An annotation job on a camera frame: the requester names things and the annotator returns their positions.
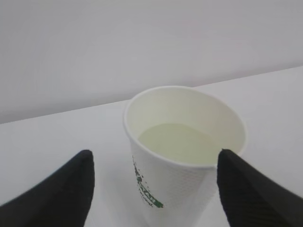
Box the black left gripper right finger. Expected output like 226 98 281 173
217 149 303 227

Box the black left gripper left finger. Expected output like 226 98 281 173
0 150 95 227

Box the white paper cup green logo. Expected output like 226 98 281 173
123 86 247 227

